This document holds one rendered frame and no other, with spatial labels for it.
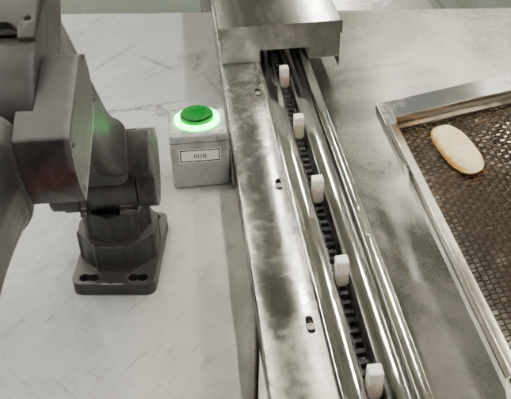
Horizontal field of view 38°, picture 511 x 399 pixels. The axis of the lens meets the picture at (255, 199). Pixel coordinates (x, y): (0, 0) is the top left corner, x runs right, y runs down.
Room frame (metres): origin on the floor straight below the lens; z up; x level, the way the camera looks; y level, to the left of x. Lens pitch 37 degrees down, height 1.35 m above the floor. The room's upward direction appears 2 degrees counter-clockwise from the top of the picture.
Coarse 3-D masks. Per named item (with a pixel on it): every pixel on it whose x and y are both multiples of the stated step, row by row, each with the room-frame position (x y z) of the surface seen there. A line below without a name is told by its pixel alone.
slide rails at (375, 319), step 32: (288, 64) 1.02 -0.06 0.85; (288, 128) 0.83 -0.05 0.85; (320, 128) 0.83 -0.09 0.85; (288, 160) 0.76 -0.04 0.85; (320, 160) 0.76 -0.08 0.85; (352, 224) 0.63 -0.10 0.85; (320, 256) 0.58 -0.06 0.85; (352, 256) 0.58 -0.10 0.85; (320, 288) 0.53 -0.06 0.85; (384, 320) 0.49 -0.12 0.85; (352, 352) 0.45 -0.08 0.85; (384, 352) 0.45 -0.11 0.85; (352, 384) 0.41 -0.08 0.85; (384, 384) 0.41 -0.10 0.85
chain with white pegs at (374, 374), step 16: (288, 80) 0.96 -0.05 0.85; (288, 96) 0.94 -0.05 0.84; (288, 112) 0.89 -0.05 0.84; (304, 144) 0.81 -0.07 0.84; (304, 160) 0.77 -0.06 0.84; (320, 176) 0.69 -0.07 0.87; (320, 192) 0.68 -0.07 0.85; (320, 208) 0.67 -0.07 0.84; (320, 224) 0.64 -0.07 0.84; (336, 256) 0.55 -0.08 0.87; (336, 272) 0.55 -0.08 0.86; (352, 304) 0.52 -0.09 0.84; (352, 320) 0.50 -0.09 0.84; (352, 336) 0.48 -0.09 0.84; (368, 352) 0.46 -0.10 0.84; (368, 368) 0.41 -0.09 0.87; (368, 384) 0.41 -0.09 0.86
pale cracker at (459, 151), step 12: (432, 132) 0.73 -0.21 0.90; (444, 132) 0.72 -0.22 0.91; (456, 132) 0.71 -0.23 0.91; (444, 144) 0.70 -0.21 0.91; (456, 144) 0.69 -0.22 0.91; (468, 144) 0.69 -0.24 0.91; (444, 156) 0.68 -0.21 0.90; (456, 156) 0.67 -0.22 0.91; (468, 156) 0.67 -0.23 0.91; (480, 156) 0.67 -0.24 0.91; (456, 168) 0.66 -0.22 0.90; (468, 168) 0.65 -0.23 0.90; (480, 168) 0.65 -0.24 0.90
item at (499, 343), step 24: (504, 96) 0.78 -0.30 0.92; (408, 120) 0.77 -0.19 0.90; (432, 120) 0.76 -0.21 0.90; (456, 120) 0.75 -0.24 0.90; (480, 120) 0.74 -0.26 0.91; (504, 120) 0.74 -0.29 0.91; (408, 144) 0.72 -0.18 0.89; (504, 144) 0.69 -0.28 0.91; (504, 168) 0.65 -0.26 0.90; (432, 192) 0.63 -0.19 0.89; (456, 192) 0.62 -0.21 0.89; (432, 216) 0.58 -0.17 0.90; (456, 216) 0.59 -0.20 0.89; (504, 216) 0.57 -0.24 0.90; (504, 240) 0.54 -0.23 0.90; (456, 264) 0.50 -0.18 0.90; (504, 264) 0.51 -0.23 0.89; (480, 288) 0.48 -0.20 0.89; (480, 312) 0.44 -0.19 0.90; (504, 312) 0.45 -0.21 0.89; (504, 336) 0.42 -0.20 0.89; (504, 360) 0.39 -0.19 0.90
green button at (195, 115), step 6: (186, 108) 0.79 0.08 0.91; (192, 108) 0.79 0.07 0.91; (198, 108) 0.79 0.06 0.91; (204, 108) 0.79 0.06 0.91; (210, 108) 0.79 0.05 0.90; (180, 114) 0.78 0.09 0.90; (186, 114) 0.78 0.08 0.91; (192, 114) 0.78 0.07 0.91; (198, 114) 0.78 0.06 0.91; (204, 114) 0.78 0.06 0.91; (210, 114) 0.78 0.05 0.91; (186, 120) 0.77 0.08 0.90; (192, 120) 0.77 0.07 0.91; (198, 120) 0.77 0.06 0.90; (204, 120) 0.77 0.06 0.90; (210, 120) 0.77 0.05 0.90
